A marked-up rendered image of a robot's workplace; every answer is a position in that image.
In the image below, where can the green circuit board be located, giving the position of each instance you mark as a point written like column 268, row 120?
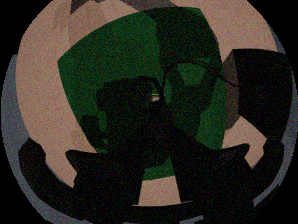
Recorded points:
column 97, row 72

